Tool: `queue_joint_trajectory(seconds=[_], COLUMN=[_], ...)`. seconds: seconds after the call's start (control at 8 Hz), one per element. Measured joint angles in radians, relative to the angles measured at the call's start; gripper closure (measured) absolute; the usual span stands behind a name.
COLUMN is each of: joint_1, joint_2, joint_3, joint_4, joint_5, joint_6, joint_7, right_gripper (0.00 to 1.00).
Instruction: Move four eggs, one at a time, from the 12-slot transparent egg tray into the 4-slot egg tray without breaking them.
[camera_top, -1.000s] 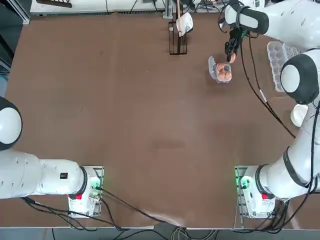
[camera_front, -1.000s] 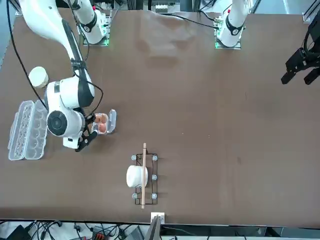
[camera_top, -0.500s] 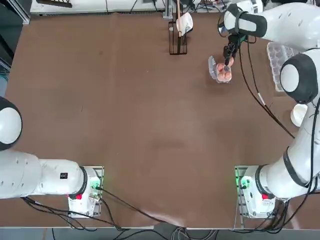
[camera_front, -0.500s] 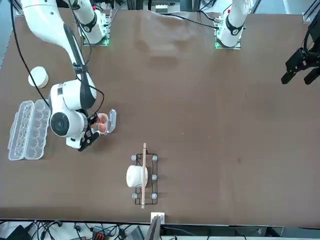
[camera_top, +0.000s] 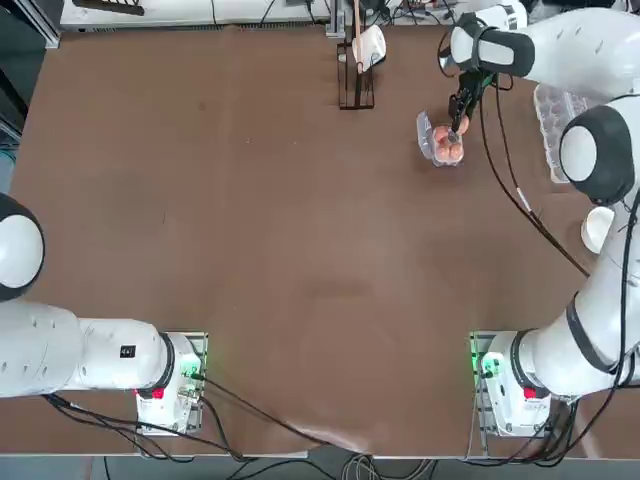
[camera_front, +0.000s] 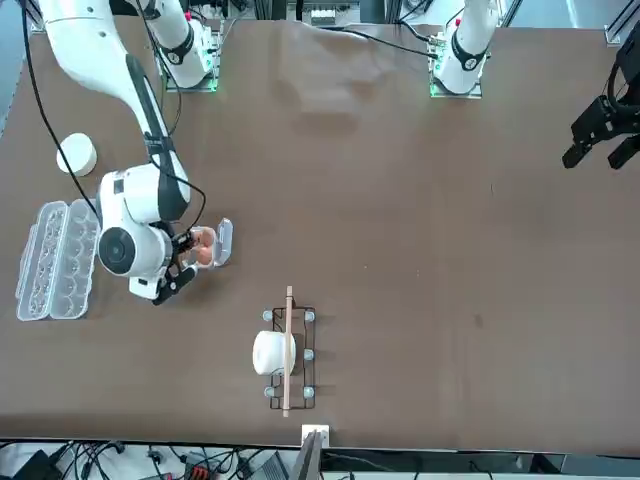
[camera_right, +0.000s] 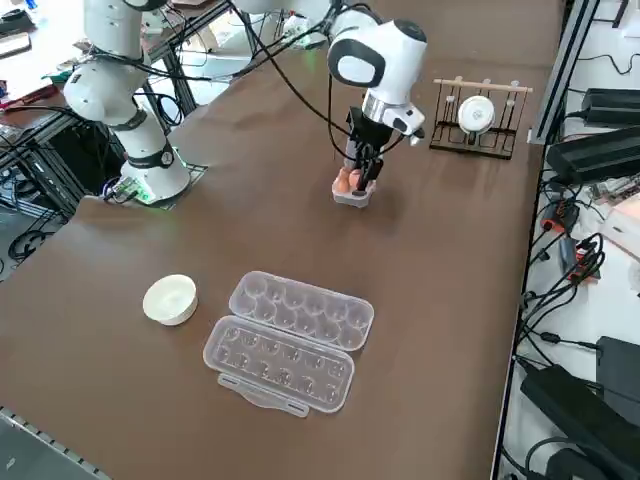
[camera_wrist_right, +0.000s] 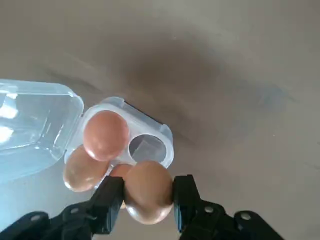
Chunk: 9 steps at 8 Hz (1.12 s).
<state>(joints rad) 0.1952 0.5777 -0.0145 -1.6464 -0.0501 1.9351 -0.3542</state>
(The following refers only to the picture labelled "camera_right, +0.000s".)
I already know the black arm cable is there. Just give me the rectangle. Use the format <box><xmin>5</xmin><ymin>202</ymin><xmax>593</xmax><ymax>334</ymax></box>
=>
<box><xmin>227</xmin><ymin>0</ymin><xmax>361</xmax><ymax>161</ymax></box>

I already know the white round bowl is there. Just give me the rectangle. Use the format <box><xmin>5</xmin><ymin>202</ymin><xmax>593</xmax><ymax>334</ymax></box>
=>
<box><xmin>142</xmin><ymin>273</ymin><xmax>199</xmax><ymax>328</ymax></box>

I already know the black wire rack wooden bar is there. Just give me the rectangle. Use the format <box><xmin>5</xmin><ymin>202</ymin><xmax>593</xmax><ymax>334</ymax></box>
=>
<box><xmin>428</xmin><ymin>77</ymin><xmax>534</xmax><ymax>161</ymax></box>

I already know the aluminium frame post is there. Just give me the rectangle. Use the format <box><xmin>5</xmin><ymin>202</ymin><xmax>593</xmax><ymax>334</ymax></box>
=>
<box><xmin>529</xmin><ymin>0</ymin><xmax>601</xmax><ymax>146</ymax></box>

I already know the transparent four-slot egg tray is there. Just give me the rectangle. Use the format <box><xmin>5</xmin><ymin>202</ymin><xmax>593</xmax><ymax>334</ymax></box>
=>
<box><xmin>330</xmin><ymin>135</ymin><xmax>386</xmax><ymax>210</ymax></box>

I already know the transparent twelve-slot egg tray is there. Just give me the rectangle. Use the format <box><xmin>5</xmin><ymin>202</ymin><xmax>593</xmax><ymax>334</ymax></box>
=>
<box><xmin>202</xmin><ymin>270</ymin><xmax>376</xmax><ymax>419</ymax></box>

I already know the orange black plug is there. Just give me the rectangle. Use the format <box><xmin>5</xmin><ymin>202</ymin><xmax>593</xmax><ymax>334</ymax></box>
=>
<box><xmin>564</xmin><ymin>234</ymin><xmax>604</xmax><ymax>284</ymax></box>
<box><xmin>542</xmin><ymin>199</ymin><xmax>581</xmax><ymax>234</ymax></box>

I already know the black equipment frame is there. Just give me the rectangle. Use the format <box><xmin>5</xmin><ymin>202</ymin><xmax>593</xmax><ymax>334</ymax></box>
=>
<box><xmin>0</xmin><ymin>107</ymin><xmax>126</xmax><ymax>221</ymax></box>

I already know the large black power adapter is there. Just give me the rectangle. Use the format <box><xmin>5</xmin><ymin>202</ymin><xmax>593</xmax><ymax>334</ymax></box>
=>
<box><xmin>519</xmin><ymin>364</ymin><xmax>640</xmax><ymax>480</ymax></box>

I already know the light wooden board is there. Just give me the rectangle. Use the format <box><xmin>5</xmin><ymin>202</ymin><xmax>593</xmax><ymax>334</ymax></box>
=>
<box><xmin>599</xmin><ymin>197</ymin><xmax>640</xmax><ymax>261</ymax></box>

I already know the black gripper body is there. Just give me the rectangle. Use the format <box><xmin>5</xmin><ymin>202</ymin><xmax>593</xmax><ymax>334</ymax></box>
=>
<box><xmin>358</xmin><ymin>113</ymin><xmax>397</xmax><ymax>152</ymax></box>

